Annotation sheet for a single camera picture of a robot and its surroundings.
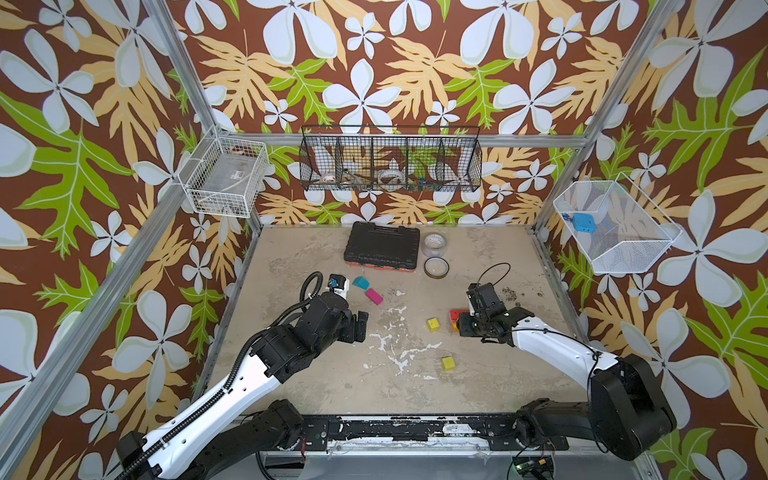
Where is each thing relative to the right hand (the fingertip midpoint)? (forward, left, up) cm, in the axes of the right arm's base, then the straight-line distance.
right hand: (462, 322), depth 89 cm
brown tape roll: (+24, +4, -4) cm, 25 cm away
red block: (+3, +1, -1) cm, 4 cm away
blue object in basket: (+21, -36, +21) cm, 46 cm away
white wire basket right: (+16, -42, +23) cm, 51 cm away
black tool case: (+31, +24, 0) cm, 39 cm away
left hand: (-5, +32, +17) cm, 36 cm away
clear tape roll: (+35, +4, -4) cm, 36 cm away
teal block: (+18, +31, -4) cm, 36 cm away
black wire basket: (+47, +21, +26) cm, 58 cm away
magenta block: (+12, +27, -5) cm, 30 cm away
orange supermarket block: (-1, +2, -1) cm, 3 cm away
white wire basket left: (+33, +70, +30) cm, 83 cm away
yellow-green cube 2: (-12, +6, -3) cm, 13 cm away
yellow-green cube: (0, +8, -2) cm, 9 cm away
